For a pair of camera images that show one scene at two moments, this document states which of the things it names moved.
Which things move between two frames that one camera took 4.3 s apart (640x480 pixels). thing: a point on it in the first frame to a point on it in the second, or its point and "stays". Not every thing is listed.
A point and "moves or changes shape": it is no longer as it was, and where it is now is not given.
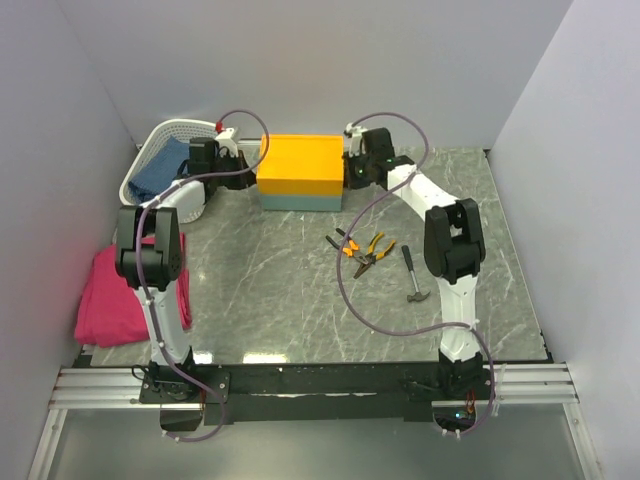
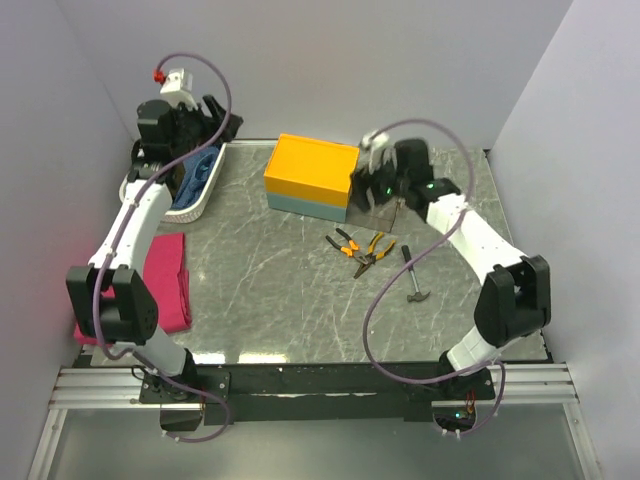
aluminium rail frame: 525,385 stays
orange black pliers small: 350,247 stays
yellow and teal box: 300,172 moves or changes shape
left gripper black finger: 244,177 to 218,117
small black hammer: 417,296 stays
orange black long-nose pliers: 372,258 stays
